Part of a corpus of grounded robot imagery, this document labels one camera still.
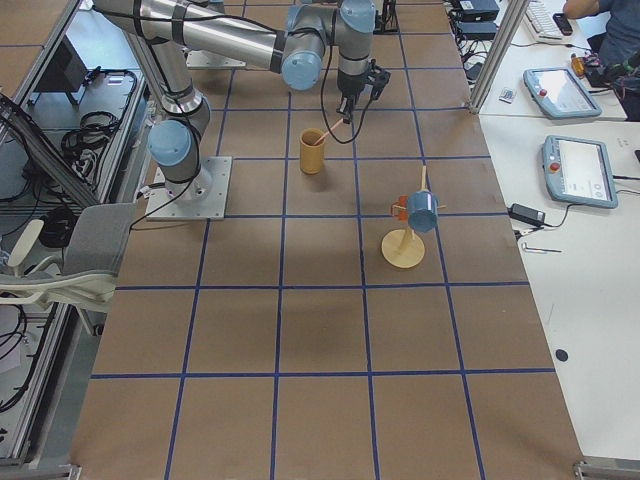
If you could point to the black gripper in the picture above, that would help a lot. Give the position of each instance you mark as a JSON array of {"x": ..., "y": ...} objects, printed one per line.
[{"x": 348, "y": 85}]

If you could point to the pink chopstick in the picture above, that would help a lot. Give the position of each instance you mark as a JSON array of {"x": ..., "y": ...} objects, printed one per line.
[{"x": 329, "y": 132}]

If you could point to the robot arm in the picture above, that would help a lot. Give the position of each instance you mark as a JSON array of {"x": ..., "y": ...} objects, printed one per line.
[{"x": 165, "y": 29}]

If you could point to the orange cup on stand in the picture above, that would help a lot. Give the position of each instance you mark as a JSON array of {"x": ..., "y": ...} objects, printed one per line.
[{"x": 399, "y": 209}]

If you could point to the blue cup on stand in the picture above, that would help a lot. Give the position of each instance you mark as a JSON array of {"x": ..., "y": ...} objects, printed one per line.
[{"x": 422, "y": 208}]

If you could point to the bamboo cylinder holder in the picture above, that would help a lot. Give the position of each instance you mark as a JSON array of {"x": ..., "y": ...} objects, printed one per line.
[{"x": 311, "y": 152}]

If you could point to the black power adapter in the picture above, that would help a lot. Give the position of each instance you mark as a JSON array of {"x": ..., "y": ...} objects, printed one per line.
[{"x": 528, "y": 215}]

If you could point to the teach pendant far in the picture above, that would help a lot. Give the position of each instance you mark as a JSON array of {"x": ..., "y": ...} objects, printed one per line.
[{"x": 560, "y": 94}]

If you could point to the teach pendant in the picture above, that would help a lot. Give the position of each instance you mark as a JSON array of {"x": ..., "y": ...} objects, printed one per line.
[
  {"x": 578, "y": 171},
  {"x": 560, "y": 94}
]

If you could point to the teach pendant near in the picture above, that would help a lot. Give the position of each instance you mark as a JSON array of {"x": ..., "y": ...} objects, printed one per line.
[{"x": 578, "y": 171}]

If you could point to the grey office chair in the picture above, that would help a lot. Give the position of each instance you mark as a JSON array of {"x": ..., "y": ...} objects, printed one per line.
[{"x": 85, "y": 276}]

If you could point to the black wire mug rack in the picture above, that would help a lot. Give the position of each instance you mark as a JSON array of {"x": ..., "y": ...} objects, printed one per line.
[{"x": 386, "y": 19}]

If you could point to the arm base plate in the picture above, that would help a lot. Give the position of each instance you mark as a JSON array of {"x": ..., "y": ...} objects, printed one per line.
[{"x": 205, "y": 198}]

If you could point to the aluminium frame post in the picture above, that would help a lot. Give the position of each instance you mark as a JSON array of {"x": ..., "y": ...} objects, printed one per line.
[{"x": 511, "y": 20}]

